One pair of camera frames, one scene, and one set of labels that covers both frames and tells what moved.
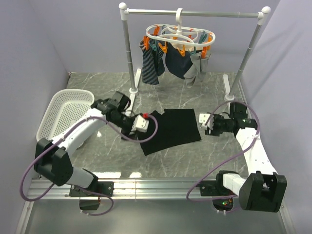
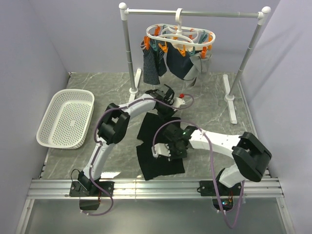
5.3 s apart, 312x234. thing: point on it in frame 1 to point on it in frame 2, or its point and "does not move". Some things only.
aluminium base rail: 182,188 does not move
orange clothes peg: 164,48 does not move
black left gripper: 126,132 to 171,113
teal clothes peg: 153,45 does not move
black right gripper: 214,132 to 184,155
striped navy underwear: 153,63 does not move
